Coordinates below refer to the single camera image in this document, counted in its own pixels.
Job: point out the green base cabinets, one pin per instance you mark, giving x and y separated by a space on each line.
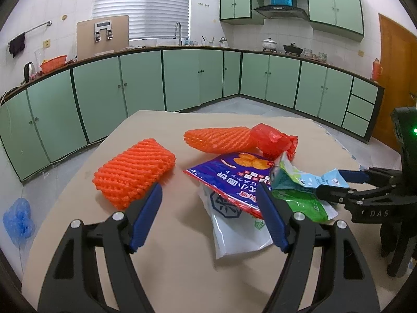
182 78

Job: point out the light blue carton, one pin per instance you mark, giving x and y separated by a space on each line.
329 179

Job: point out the white metal bracket device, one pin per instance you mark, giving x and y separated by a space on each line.
103 25

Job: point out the green wall cabinets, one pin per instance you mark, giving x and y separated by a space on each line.
332 3

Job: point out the wide orange foam fruit net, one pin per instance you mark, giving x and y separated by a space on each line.
133 169

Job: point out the white blue lace cloth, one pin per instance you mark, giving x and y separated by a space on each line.
338 143

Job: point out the wooden cutting board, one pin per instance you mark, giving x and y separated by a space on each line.
86 42

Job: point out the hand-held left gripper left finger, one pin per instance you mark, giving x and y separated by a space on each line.
146 218

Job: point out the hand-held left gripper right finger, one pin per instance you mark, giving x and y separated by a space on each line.
273 218

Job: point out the range hood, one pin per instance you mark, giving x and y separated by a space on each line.
281 11

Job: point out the long orange foam fruit net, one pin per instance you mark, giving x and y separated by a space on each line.
215 138

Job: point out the glass jars on counter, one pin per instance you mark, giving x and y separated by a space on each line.
308 53

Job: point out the table with beige cloth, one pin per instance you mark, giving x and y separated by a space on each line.
182 277

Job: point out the white cooking pot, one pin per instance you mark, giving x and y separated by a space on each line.
269 45

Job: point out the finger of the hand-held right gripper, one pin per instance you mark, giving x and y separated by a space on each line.
355 176
332 193

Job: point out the steel kitchen faucet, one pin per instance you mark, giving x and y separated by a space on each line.
179 34

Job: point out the white window blind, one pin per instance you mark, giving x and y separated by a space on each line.
143 3

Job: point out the orange plastic basket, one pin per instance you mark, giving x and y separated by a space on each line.
53 64

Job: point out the dark towel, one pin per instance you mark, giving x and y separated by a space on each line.
17 45

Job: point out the blue plastic bag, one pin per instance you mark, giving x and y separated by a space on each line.
19 221

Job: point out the blue red snack packet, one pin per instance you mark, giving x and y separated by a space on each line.
228 176

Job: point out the orange thermos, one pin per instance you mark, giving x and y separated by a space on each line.
377 70

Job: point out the white plastic bag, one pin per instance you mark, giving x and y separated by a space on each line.
234 234

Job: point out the steel towel rail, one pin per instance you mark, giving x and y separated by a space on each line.
35 28

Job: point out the green snack packet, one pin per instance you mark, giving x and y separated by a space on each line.
299 199

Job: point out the red plastic bag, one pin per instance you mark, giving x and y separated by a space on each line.
270 138

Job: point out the steel kettle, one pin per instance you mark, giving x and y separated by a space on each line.
29 71

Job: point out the utensil holder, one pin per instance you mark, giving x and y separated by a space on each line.
208 41

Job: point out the black wok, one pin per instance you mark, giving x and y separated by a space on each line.
292 49

